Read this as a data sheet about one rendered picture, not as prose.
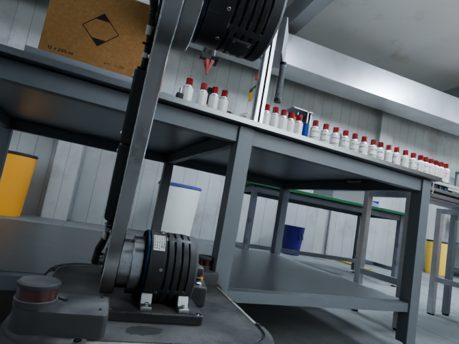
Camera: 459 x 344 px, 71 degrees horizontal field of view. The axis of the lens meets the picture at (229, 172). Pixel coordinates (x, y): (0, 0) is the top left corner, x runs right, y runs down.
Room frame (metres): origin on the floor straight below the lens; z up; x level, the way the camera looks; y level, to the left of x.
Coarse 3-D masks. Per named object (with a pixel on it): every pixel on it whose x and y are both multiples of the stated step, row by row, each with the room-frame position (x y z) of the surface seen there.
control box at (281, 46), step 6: (282, 18) 1.48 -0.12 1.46; (282, 24) 1.48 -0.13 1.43; (282, 30) 1.48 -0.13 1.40; (282, 36) 1.48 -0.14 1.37; (276, 42) 1.49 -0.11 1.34; (282, 42) 1.48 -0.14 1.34; (276, 48) 1.49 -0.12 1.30; (282, 48) 1.48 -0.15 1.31; (276, 54) 1.50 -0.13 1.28; (282, 54) 1.50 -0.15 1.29; (276, 60) 1.56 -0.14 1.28; (282, 60) 1.56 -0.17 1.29; (276, 66) 1.63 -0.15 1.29
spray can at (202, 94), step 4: (204, 84) 1.52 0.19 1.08; (200, 88) 1.53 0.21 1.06; (204, 88) 1.52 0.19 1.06; (200, 92) 1.51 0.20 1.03; (204, 92) 1.51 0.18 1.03; (200, 96) 1.51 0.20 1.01; (204, 96) 1.51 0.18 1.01; (196, 100) 1.52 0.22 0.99; (200, 100) 1.51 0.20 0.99; (204, 100) 1.51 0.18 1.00; (204, 104) 1.52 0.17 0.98
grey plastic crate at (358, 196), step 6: (318, 192) 3.55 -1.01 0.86; (324, 192) 3.45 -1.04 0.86; (330, 192) 3.36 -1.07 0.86; (336, 192) 3.34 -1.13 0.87; (342, 192) 3.37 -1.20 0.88; (348, 192) 3.39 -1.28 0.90; (354, 192) 3.43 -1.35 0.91; (360, 192) 3.46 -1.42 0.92; (342, 198) 3.38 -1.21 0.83; (348, 198) 3.40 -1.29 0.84; (354, 198) 3.44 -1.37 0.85; (360, 198) 3.47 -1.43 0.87
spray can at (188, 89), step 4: (188, 80) 1.49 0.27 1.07; (192, 80) 1.49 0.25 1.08; (188, 84) 1.49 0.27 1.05; (192, 84) 1.50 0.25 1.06; (184, 88) 1.48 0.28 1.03; (188, 88) 1.48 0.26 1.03; (192, 88) 1.49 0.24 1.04; (184, 92) 1.48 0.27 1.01; (188, 92) 1.48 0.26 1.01; (192, 92) 1.49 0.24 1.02; (184, 96) 1.48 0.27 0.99; (188, 96) 1.48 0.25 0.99; (192, 96) 1.50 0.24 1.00
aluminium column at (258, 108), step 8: (272, 48) 1.47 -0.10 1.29; (264, 56) 1.47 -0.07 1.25; (272, 56) 1.48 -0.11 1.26; (264, 64) 1.46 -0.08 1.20; (264, 72) 1.47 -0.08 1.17; (264, 80) 1.48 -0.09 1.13; (256, 88) 1.49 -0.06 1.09; (264, 88) 1.47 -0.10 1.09; (256, 96) 1.49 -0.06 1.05; (264, 96) 1.48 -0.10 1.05; (256, 104) 1.47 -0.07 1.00; (264, 104) 1.48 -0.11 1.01; (256, 112) 1.46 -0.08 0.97; (256, 120) 1.47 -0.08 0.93
